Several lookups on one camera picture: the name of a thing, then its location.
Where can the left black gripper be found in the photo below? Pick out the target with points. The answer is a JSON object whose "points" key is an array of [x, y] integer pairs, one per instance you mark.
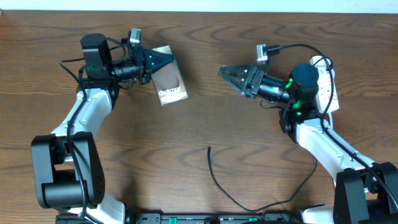
{"points": [[143, 58]]}

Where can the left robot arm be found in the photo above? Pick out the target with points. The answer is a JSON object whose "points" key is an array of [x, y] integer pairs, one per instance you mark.
{"points": [[67, 170]]}

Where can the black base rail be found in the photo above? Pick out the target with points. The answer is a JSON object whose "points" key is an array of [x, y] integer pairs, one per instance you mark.
{"points": [[155, 218]]}

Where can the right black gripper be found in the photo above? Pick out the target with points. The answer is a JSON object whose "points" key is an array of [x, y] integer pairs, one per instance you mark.
{"points": [[252, 71]]}

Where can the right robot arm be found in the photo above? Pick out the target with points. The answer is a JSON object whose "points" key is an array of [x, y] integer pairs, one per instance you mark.
{"points": [[365, 191]]}

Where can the white power strip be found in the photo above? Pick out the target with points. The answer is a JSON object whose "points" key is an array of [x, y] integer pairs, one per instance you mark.
{"points": [[326, 87]]}

